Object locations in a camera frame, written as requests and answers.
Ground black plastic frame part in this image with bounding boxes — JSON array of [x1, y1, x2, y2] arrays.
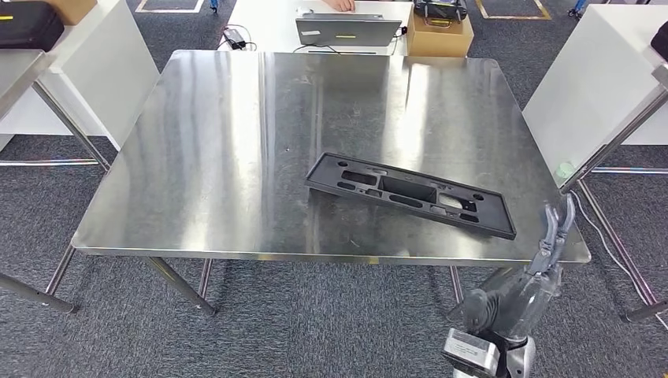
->
[[305, 152, 518, 241]]

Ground stainless steel workbench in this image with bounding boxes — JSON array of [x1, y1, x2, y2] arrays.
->
[[44, 49, 592, 317]]

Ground white workbench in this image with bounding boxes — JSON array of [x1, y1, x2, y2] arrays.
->
[[522, 4, 668, 184]]

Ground grey laptop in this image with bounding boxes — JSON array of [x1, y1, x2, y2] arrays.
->
[[295, 13, 403, 48]]

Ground open brown cardboard box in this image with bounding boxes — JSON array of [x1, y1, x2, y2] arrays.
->
[[406, 9, 475, 58]]

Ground black power adapter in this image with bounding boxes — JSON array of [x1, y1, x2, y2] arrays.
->
[[223, 27, 247, 50]]

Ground white floor tape square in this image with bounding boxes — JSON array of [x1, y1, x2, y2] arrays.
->
[[134, 0, 206, 14]]

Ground white green corner cap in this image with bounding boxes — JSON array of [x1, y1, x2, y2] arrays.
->
[[554, 161, 577, 184]]

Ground stainless steel table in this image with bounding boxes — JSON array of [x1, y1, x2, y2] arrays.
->
[[559, 62, 668, 323], [0, 49, 112, 315]]

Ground black hard case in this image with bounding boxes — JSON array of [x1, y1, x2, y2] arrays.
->
[[0, 1, 65, 52]]

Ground black laptop cable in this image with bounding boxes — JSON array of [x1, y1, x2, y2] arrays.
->
[[291, 44, 341, 55]]

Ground black bag yellow handle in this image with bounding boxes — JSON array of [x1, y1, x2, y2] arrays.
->
[[414, 0, 469, 27]]

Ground white floor cable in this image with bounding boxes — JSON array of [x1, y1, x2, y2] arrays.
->
[[569, 189, 668, 331]]

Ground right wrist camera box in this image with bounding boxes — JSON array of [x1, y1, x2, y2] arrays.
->
[[442, 328, 502, 378]]

